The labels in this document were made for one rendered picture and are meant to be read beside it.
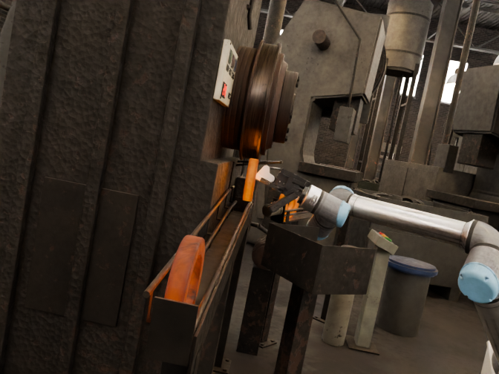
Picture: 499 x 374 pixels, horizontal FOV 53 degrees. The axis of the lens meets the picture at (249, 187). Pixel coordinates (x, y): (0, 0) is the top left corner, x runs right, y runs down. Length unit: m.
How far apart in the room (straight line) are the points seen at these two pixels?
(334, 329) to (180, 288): 1.94
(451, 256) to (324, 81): 1.86
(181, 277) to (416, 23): 10.32
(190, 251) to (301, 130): 3.84
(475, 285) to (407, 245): 2.52
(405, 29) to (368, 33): 6.20
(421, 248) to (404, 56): 6.97
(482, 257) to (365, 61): 3.19
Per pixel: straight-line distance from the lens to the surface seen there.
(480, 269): 1.66
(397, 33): 10.88
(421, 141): 10.84
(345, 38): 4.72
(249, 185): 1.70
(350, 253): 1.42
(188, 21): 1.53
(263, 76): 1.77
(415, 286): 3.15
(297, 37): 4.80
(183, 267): 0.84
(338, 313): 2.70
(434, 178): 5.75
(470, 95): 5.64
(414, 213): 1.83
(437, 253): 4.32
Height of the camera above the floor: 0.95
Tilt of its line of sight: 5 degrees down
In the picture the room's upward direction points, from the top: 11 degrees clockwise
